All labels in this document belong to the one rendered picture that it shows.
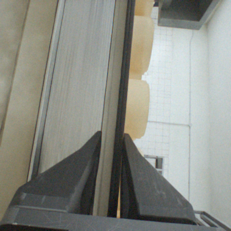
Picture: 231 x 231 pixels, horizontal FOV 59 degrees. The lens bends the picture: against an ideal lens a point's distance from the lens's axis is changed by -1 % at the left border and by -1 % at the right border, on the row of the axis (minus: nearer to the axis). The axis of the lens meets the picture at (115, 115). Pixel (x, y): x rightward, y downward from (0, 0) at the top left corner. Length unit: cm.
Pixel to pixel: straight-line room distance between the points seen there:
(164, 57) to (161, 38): 54
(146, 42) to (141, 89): 4
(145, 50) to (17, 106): 11
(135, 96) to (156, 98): 467
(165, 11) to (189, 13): 9
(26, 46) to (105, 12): 8
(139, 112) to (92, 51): 8
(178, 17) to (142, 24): 65
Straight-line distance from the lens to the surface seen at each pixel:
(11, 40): 21
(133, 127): 16
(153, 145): 458
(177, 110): 487
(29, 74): 19
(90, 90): 18
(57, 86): 19
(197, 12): 87
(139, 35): 18
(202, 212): 222
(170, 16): 83
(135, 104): 15
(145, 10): 21
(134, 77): 23
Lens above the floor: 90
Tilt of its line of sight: level
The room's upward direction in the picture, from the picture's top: 95 degrees clockwise
